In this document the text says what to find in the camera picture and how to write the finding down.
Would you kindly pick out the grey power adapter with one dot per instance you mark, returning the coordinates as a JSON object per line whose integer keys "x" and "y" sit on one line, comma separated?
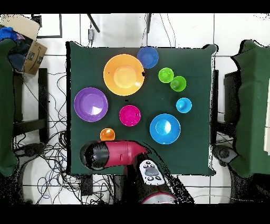
{"x": 91, "y": 34}

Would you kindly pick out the green cloth covered table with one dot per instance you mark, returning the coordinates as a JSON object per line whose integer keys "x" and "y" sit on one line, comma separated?
{"x": 6, "y": 105}
{"x": 253, "y": 105}

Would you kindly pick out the light green cup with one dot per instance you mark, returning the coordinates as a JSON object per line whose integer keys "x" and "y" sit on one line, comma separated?
{"x": 165, "y": 75}

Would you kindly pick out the black stool frame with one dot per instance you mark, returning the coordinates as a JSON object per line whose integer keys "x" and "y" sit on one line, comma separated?
{"x": 43, "y": 95}

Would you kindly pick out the dark green tablecloth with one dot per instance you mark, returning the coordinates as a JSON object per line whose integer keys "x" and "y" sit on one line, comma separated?
{"x": 88, "y": 63}

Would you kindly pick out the blue cloth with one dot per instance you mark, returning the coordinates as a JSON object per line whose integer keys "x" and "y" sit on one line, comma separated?
{"x": 7, "y": 33}

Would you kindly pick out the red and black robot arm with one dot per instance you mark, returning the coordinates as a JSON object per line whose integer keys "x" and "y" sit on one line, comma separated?
{"x": 126, "y": 154}

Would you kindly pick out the black tripod leg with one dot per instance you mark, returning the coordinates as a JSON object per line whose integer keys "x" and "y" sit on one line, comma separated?
{"x": 95, "y": 25}
{"x": 149, "y": 23}

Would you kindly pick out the black floor box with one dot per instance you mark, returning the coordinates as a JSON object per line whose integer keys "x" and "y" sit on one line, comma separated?
{"x": 87, "y": 185}

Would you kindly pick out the thin black frame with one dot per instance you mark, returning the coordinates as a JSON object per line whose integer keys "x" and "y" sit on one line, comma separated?
{"x": 61, "y": 25}

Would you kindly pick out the light blue bowl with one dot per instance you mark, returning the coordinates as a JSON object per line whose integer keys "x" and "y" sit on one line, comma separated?
{"x": 165, "y": 129}

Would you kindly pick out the dark blue small bowl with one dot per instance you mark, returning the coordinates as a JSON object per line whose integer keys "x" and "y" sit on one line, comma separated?
{"x": 147, "y": 57}

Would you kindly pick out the black pedestal base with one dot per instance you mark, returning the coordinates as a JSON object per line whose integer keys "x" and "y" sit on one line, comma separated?
{"x": 224, "y": 153}
{"x": 31, "y": 150}

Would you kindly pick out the purple bowl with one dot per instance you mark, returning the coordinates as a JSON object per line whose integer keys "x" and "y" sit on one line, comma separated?
{"x": 90, "y": 104}

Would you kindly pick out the orange cup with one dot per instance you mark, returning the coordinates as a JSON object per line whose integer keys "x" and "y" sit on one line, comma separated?
{"x": 107, "y": 134}

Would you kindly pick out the large orange bowl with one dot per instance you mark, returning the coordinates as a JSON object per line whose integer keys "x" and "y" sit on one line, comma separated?
{"x": 123, "y": 76}

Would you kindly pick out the pink-red small bowl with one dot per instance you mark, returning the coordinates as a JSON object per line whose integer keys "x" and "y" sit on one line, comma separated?
{"x": 129, "y": 115}

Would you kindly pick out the cardboard box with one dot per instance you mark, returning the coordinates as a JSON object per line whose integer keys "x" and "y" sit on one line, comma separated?
{"x": 35, "y": 57}

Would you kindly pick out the light blue cup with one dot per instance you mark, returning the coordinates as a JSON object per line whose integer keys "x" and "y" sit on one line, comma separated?
{"x": 184, "y": 105}

